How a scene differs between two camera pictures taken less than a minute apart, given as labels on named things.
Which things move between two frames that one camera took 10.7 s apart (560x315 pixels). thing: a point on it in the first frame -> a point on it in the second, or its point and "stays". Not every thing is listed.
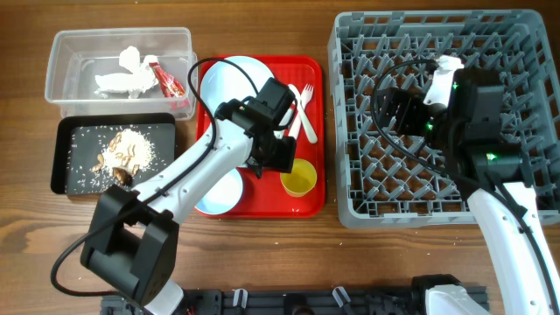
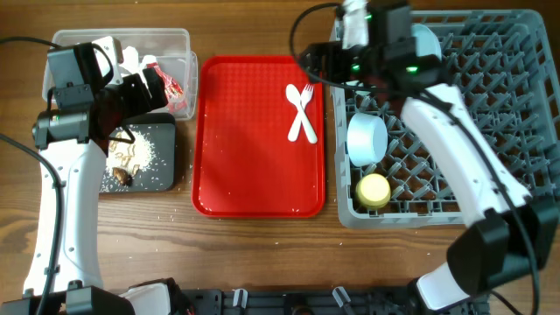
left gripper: [283, 159] -> [140, 102]
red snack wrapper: [171, 88] stays
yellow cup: [302, 178] -> [373, 191]
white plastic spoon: [306, 124] stays
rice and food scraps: [127, 153] stays
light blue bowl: [224, 197] -> [367, 138]
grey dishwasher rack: [380, 183] stays
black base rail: [283, 301] stays
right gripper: [411, 102] -> [337, 55]
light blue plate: [223, 81] -> [426, 43]
